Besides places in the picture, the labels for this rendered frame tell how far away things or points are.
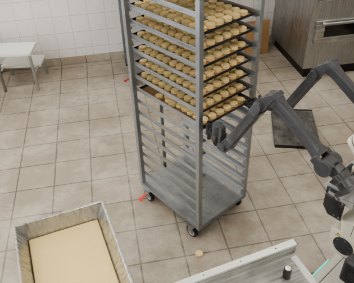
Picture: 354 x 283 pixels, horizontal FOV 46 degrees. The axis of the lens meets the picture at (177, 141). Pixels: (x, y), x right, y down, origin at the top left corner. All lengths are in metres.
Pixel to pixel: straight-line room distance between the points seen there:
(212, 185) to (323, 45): 2.31
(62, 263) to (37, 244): 0.12
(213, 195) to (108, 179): 0.93
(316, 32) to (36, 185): 3.13
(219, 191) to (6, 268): 1.55
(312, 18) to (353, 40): 0.59
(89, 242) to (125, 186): 2.05
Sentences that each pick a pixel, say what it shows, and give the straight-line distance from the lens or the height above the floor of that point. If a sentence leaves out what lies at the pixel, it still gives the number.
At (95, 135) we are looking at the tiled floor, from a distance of 4.03.
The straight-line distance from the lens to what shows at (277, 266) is 1.87.
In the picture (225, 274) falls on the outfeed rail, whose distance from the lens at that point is 1.78.
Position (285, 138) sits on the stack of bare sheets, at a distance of 3.93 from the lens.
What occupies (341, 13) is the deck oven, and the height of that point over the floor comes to 0.72.
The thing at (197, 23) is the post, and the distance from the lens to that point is 2.05.
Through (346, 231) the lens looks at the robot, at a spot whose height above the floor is 0.76.
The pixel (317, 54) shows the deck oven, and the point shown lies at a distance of 4.89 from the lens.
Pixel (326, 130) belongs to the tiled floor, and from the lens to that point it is 4.15.
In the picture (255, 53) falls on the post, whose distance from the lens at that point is 2.47.
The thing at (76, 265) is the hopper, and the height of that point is 1.27.
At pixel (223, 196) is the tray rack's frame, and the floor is 0.15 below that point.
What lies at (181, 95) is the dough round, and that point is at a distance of 2.46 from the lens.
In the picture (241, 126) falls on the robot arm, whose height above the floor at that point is 1.15.
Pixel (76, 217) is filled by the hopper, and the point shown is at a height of 1.29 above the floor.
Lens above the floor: 2.32
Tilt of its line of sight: 37 degrees down
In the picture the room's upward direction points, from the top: 2 degrees counter-clockwise
